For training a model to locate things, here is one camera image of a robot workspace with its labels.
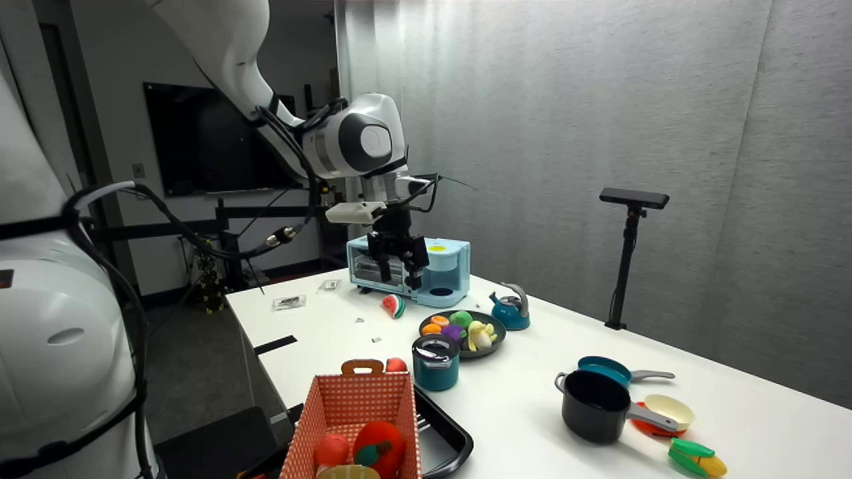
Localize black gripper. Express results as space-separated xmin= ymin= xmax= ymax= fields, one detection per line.
xmin=368 ymin=204 xmax=433 ymax=291

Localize light blue toy appliance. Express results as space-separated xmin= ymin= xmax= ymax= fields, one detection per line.
xmin=344 ymin=235 xmax=474 ymax=310

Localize yellow plush banana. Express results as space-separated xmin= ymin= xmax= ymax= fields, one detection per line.
xmin=465 ymin=319 xmax=499 ymax=354

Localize blue toy kettle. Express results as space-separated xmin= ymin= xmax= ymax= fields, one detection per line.
xmin=486 ymin=281 xmax=533 ymax=334

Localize dark grey round plate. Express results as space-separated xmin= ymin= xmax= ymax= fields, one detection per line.
xmin=415 ymin=310 xmax=509 ymax=362

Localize black tape piece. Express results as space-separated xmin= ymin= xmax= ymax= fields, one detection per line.
xmin=253 ymin=334 xmax=300 ymax=357

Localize red checkered basket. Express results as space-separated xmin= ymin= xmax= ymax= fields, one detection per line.
xmin=276 ymin=357 xmax=423 ymax=479

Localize large red plush ball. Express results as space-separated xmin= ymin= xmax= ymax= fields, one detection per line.
xmin=350 ymin=420 xmax=410 ymax=478

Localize small orange-red plush fruit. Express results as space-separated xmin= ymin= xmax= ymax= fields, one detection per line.
xmin=313 ymin=432 xmax=350 ymax=471

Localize yellow plush slice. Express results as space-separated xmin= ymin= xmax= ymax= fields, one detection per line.
xmin=317 ymin=464 xmax=384 ymax=479

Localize blue frying pan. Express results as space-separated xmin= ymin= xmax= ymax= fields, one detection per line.
xmin=575 ymin=354 xmax=675 ymax=391

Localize cream small bowl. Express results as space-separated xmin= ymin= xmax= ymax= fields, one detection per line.
xmin=638 ymin=394 xmax=696 ymax=434

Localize green yellow toy corn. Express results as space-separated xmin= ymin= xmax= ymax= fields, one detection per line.
xmin=664 ymin=438 xmax=730 ymax=479

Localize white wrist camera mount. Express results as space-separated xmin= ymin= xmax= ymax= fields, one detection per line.
xmin=321 ymin=197 xmax=387 ymax=226

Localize blue pot with grey handles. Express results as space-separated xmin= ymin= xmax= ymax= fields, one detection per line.
xmin=410 ymin=335 xmax=462 ymax=394

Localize black camera tripod stand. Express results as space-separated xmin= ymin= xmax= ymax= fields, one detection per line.
xmin=604 ymin=205 xmax=646 ymax=334

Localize black wall monitor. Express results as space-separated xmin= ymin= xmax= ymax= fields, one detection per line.
xmin=141 ymin=81 xmax=308 ymax=200

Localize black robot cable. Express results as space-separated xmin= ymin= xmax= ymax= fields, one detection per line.
xmin=57 ymin=177 xmax=313 ymax=269

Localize black saucepan with grey handle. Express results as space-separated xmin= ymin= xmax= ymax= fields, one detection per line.
xmin=554 ymin=369 xmax=687 ymax=448

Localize black camera bar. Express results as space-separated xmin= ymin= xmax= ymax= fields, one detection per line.
xmin=599 ymin=186 xmax=671 ymax=214

